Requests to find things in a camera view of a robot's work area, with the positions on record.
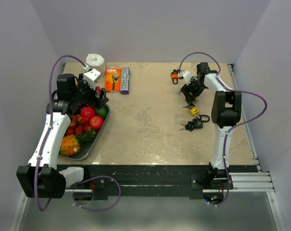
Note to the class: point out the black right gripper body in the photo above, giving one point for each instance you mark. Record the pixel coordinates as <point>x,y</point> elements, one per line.
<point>194,86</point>

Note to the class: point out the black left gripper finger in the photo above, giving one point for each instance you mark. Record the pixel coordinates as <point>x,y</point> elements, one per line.
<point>102,95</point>
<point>100,103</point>

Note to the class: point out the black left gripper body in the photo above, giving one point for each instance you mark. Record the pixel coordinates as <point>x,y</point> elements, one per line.
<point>86,94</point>

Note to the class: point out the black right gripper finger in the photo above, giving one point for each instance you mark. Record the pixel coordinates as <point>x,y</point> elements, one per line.
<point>188,97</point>
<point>195,94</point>

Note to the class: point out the brass padlock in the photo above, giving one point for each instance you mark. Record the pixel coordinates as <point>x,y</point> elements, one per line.
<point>181,95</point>

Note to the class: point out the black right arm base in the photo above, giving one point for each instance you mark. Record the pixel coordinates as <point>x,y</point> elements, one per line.
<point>216,180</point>

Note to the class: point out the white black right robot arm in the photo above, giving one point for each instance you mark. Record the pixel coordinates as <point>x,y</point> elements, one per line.
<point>225,114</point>

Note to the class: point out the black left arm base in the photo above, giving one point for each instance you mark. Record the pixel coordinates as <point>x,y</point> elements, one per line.
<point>94,184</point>

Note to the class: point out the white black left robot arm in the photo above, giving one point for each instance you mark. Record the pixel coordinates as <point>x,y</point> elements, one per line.
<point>40,177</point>

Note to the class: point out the green lime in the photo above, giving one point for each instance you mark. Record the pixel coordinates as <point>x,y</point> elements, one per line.
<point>103,112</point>

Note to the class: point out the yellow padlock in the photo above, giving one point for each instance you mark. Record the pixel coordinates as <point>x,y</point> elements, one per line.
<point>193,110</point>

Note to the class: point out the orange razor box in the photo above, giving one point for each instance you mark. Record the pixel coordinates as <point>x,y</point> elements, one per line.
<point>113,79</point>

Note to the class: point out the red apple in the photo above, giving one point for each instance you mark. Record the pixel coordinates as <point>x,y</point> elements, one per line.
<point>96,122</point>

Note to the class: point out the orange padlock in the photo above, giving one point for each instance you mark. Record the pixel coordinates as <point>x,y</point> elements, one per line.
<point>174,76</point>

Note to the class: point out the black padlock with keys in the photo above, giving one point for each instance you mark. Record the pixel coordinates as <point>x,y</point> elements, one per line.
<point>196,123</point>

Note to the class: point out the red strawberries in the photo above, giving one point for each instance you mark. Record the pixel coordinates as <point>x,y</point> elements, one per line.
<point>78,126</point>

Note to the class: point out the white toilet paper roll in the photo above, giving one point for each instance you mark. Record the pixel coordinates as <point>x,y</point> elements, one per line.
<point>96,61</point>

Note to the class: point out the green leaves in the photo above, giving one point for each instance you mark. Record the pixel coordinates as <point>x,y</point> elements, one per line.
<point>87,137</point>

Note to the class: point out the dark grey fruit tray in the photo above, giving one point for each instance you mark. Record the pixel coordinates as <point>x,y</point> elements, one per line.
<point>87,148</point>

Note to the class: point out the orange spiky fruit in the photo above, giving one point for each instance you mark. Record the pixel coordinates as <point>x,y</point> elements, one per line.
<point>69,146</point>

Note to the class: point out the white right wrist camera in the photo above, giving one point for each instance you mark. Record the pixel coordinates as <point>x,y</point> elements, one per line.
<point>185,75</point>

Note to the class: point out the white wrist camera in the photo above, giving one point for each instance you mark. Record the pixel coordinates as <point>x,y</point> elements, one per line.
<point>185,75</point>
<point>92,76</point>

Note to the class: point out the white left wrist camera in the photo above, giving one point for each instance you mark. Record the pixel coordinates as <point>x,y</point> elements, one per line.
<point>92,76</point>

